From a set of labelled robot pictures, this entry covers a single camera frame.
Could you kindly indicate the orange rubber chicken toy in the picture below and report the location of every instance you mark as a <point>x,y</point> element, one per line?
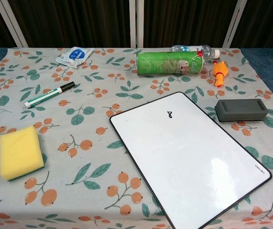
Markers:
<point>219,70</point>

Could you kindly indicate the green chip can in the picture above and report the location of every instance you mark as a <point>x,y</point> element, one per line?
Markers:
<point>165,63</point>

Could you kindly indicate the clear plastic water bottle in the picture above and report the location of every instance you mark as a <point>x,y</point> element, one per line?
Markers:
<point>207,50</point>

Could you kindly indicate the black eraser block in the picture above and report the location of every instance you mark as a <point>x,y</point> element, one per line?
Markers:
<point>241,109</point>

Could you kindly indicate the floral fruit print tablecloth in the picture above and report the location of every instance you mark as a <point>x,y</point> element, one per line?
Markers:
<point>91,136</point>

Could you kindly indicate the white board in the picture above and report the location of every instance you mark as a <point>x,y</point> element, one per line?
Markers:
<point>186,155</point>

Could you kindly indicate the white upright frame post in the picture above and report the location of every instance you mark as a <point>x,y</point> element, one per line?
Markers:
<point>136,23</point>

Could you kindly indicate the blue white wet wipes packet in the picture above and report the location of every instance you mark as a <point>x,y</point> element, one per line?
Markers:
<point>75,56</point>

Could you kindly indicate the green white marker pen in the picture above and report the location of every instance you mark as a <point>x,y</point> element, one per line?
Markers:
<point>47,95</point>

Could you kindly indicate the yellow green sponge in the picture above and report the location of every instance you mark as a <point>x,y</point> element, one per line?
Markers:
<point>19,152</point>

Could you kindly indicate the white slanted frame post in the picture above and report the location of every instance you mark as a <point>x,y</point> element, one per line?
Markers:
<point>12,23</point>
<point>234,23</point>

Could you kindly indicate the dark curtain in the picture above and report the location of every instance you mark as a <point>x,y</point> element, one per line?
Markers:
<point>79,21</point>

